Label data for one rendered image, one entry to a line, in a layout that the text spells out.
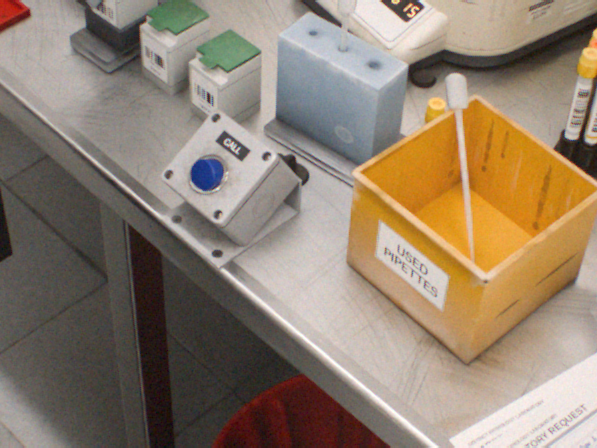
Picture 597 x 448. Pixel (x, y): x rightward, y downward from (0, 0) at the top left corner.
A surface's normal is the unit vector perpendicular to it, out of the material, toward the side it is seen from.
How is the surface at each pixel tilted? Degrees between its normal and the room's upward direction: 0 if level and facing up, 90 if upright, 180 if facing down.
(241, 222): 90
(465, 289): 90
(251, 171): 30
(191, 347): 0
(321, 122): 90
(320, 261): 0
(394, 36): 25
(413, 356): 0
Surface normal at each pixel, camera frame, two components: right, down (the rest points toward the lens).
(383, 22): -0.32, -0.44
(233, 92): 0.70, 0.54
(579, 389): 0.03, -0.67
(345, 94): -0.63, 0.55
